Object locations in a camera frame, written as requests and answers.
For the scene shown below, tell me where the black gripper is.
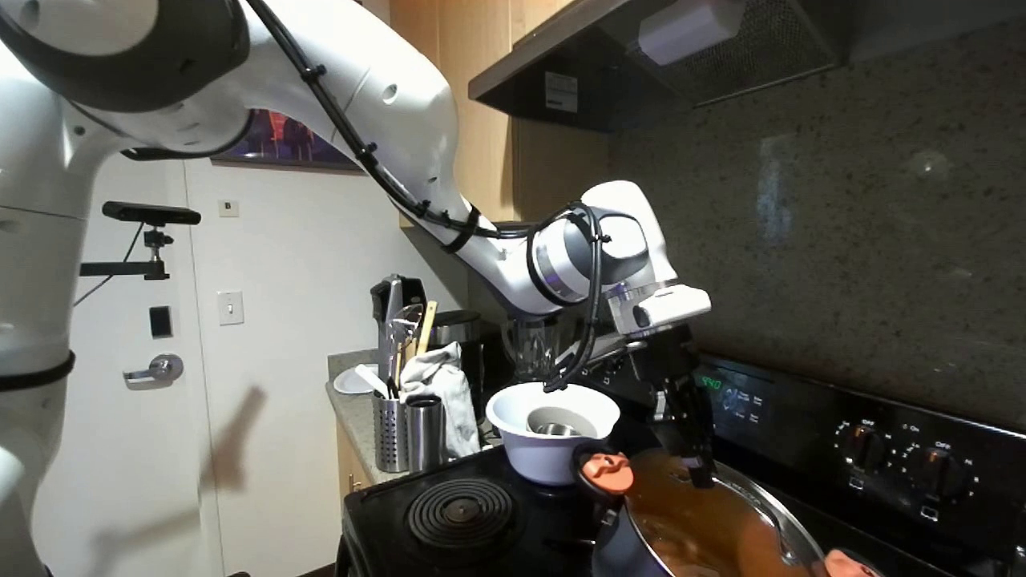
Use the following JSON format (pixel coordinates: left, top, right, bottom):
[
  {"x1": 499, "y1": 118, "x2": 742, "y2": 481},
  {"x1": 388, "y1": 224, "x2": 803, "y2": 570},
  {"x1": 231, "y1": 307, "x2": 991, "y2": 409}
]
[{"x1": 620, "y1": 330, "x2": 719, "y2": 481}]

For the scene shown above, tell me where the glass pot lid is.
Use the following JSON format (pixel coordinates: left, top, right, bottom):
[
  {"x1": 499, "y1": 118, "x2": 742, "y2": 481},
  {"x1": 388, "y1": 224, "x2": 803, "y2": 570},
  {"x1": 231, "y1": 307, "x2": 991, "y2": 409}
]
[{"x1": 622, "y1": 454, "x2": 835, "y2": 577}]

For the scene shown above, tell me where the white pot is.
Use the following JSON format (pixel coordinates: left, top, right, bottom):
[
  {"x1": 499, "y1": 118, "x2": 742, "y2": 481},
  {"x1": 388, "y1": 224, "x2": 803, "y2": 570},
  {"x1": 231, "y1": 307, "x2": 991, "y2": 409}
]
[{"x1": 483, "y1": 383, "x2": 626, "y2": 490}]

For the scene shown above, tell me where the small grey metal cup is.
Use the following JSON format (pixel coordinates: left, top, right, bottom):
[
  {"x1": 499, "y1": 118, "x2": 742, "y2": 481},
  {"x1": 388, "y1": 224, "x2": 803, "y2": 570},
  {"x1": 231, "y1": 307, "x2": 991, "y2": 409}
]
[{"x1": 526, "y1": 404, "x2": 589, "y2": 444}]

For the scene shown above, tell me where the glass blender jar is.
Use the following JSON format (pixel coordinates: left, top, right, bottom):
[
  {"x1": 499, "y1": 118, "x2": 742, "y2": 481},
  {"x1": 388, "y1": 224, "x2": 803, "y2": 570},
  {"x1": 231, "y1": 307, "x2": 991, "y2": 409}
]
[{"x1": 499, "y1": 314, "x2": 558, "y2": 386}]

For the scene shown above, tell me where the black coil burner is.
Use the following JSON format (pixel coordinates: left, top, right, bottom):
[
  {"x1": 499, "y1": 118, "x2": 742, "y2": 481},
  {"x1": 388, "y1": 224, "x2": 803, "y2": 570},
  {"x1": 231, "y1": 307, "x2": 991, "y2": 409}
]
[{"x1": 401, "y1": 476, "x2": 521, "y2": 554}]

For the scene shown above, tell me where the black electric stove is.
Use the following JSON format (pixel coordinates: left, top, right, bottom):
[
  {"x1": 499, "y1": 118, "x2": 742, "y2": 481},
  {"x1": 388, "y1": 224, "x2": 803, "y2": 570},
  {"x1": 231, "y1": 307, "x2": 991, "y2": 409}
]
[{"x1": 337, "y1": 350, "x2": 1026, "y2": 577}]

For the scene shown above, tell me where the steel tumbler cup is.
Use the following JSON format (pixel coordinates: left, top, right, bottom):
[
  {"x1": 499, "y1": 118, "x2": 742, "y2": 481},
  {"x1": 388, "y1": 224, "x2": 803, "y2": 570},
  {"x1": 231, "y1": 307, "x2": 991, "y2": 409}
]
[{"x1": 401, "y1": 390, "x2": 448, "y2": 476}]

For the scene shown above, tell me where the dark range hood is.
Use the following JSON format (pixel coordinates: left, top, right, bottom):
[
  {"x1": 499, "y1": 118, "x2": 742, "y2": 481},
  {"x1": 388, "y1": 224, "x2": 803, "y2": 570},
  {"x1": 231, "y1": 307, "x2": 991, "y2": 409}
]
[{"x1": 465, "y1": 0, "x2": 859, "y2": 137}]

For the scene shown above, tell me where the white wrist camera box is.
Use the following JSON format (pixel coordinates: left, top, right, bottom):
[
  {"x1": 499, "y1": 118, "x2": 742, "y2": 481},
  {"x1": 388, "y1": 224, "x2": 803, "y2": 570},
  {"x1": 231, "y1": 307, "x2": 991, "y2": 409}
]
[{"x1": 631, "y1": 279, "x2": 716, "y2": 337}]

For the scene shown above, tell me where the wooden wall cabinet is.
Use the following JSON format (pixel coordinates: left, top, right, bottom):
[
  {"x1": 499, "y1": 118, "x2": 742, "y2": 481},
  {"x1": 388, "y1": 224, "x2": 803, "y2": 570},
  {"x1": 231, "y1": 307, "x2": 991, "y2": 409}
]
[{"x1": 388, "y1": 0, "x2": 615, "y2": 231}]

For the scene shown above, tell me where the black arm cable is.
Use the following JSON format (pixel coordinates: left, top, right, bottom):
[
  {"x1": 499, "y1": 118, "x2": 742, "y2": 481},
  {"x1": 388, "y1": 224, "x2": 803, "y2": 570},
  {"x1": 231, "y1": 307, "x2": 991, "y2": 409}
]
[{"x1": 247, "y1": 0, "x2": 614, "y2": 396}]

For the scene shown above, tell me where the white light switch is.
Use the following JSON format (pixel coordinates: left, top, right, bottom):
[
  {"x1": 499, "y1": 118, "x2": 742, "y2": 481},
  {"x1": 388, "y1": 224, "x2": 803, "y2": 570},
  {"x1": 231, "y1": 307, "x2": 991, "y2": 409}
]
[{"x1": 216, "y1": 288, "x2": 247, "y2": 330}]

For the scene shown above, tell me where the red wall painting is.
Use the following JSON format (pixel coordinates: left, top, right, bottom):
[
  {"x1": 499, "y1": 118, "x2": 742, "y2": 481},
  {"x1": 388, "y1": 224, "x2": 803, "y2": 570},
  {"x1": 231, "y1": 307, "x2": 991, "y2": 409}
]
[{"x1": 213, "y1": 107, "x2": 361, "y2": 175}]

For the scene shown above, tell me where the silver door lever handle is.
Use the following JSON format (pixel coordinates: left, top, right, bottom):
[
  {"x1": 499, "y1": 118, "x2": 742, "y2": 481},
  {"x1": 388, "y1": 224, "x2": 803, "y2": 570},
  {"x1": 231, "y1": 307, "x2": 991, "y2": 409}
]
[{"x1": 121, "y1": 352, "x2": 185, "y2": 390}]

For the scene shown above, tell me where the black camera on stand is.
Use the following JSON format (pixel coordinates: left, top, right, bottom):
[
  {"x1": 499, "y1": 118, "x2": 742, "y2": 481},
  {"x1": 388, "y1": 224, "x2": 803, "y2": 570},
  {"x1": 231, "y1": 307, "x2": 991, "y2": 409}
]
[{"x1": 77, "y1": 200, "x2": 205, "y2": 287}]

